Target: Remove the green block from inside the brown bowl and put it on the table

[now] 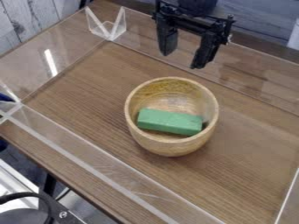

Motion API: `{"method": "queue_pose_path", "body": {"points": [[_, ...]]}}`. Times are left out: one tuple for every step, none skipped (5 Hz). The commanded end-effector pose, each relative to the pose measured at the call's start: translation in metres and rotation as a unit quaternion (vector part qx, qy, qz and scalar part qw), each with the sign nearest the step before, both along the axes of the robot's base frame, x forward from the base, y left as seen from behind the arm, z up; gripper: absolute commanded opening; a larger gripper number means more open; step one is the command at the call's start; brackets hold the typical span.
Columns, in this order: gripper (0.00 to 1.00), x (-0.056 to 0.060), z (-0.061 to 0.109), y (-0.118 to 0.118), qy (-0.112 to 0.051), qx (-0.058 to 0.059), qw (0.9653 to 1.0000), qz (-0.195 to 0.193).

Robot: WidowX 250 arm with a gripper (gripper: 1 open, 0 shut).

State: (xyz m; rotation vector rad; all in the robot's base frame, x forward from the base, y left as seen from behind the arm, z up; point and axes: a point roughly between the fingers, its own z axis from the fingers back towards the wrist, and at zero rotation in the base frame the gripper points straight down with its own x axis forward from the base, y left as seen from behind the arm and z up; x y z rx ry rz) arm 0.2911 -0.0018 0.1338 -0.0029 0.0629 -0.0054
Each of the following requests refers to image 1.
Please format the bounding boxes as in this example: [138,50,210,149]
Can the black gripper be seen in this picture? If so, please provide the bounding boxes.
[153,0,237,69]

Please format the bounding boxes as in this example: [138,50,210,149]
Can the green rectangular block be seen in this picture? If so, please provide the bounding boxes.
[137,108,204,137]

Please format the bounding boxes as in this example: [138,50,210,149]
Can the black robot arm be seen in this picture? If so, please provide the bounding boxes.
[153,0,237,69]

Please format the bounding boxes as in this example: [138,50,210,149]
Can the light wooden bowl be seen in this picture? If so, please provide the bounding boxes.
[125,77,221,157]

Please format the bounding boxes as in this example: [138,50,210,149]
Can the black table leg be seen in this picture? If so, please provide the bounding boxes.
[43,174,58,196]

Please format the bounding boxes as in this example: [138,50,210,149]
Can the clear acrylic corner bracket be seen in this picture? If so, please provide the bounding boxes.
[86,7,127,41]

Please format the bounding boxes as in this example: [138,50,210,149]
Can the black metal bracket with screw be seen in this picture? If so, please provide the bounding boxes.
[41,192,87,224]

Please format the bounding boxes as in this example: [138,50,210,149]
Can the black cable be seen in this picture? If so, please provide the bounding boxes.
[0,191,55,224]

